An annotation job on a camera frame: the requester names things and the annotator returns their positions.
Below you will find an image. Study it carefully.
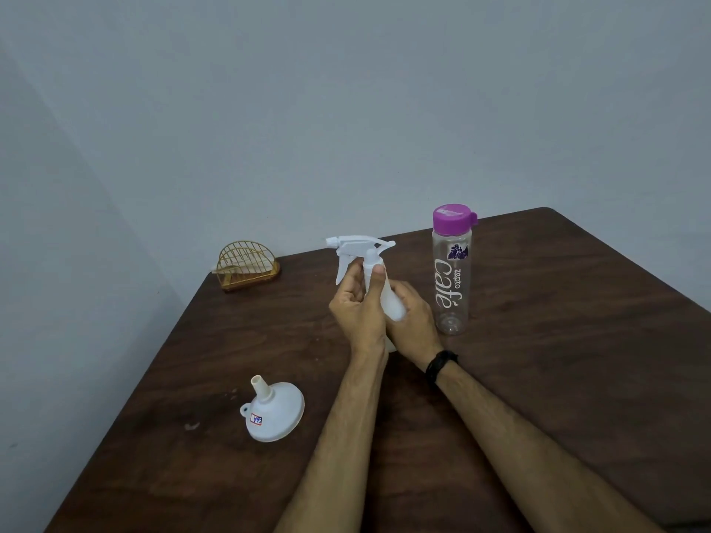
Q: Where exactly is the person's right hand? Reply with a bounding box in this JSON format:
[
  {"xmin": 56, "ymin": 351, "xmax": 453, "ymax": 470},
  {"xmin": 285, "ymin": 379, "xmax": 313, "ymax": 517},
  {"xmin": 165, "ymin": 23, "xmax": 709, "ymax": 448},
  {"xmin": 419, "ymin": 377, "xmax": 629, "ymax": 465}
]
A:
[{"xmin": 384, "ymin": 280, "xmax": 444, "ymax": 372}]

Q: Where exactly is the purple bottle cap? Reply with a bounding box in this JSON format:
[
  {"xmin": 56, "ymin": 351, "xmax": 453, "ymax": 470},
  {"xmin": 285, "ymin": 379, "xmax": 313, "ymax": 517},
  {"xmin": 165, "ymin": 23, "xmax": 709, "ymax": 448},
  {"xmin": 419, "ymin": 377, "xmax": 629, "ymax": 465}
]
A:
[{"xmin": 433, "ymin": 204, "xmax": 478, "ymax": 237}]

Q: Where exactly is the black wristband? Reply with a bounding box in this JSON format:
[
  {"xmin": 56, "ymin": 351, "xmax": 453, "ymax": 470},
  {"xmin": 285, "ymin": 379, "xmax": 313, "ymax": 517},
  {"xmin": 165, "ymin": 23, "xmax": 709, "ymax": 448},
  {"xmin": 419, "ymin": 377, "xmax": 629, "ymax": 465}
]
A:
[{"xmin": 424, "ymin": 349, "xmax": 460, "ymax": 386}]

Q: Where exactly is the clear water bottle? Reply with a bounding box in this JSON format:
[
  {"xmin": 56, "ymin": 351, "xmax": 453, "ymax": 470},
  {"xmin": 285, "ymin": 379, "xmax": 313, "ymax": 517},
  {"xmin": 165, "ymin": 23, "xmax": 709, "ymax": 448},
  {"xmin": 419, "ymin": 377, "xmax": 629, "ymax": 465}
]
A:
[{"xmin": 433, "ymin": 227, "xmax": 473, "ymax": 336}]

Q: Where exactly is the gold wire napkin holder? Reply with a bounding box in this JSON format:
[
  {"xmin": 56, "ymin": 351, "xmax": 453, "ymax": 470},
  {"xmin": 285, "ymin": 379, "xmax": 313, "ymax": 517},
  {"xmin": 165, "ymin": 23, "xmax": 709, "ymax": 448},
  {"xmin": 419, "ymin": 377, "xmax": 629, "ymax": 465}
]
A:
[{"xmin": 213, "ymin": 241, "xmax": 281, "ymax": 293}]

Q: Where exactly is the white spray bottle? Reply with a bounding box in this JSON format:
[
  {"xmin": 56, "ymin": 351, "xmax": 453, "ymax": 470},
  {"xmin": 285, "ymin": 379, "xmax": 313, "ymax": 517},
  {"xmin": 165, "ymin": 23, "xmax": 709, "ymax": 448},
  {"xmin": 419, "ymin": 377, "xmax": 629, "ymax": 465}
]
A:
[{"xmin": 364, "ymin": 255, "xmax": 408, "ymax": 355}]

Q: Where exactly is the person's right forearm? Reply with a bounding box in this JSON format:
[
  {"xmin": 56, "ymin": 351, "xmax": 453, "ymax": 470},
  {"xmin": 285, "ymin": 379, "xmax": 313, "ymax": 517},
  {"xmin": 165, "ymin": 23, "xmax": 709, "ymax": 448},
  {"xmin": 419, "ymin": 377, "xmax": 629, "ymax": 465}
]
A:
[{"xmin": 435, "ymin": 360, "xmax": 662, "ymax": 533}]

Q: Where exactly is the white trigger sprayer head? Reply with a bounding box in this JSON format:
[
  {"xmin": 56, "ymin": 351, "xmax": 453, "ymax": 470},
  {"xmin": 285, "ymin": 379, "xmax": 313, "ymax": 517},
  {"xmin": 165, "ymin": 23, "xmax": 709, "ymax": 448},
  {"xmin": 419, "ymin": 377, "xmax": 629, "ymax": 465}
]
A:
[{"xmin": 325, "ymin": 235, "xmax": 397, "ymax": 286}]

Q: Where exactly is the dark wooden table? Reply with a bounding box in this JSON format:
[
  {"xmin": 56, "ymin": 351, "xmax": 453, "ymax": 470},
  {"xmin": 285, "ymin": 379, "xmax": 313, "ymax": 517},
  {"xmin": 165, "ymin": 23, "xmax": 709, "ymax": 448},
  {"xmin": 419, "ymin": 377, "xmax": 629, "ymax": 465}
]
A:
[{"xmin": 44, "ymin": 207, "xmax": 711, "ymax": 533}]

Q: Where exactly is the person's left forearm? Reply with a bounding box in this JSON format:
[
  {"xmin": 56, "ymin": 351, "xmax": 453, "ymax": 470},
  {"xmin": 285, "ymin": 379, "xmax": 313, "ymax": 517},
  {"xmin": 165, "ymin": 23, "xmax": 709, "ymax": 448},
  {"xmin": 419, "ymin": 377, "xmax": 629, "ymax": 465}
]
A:
[{"xmin": 275, "ymin": 349, "xmax": 390, "ymax": 533}]

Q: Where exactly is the white plastic funnel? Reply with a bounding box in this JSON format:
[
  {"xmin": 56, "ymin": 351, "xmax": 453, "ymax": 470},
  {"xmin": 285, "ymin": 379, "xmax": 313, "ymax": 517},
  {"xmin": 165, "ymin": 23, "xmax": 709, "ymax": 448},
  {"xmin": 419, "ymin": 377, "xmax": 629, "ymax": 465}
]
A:
[{"xmin": 239, "ymin": 374, "xmax": 306, "ymax": 443}]

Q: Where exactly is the person's left hand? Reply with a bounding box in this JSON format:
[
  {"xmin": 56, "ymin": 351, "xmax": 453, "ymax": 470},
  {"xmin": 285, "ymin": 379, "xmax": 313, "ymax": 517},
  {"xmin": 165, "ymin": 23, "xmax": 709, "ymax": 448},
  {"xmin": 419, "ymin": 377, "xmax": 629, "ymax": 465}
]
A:
[{"xmin": 328, "ymin": 263, "xmax": 390, "ymax": 359}]

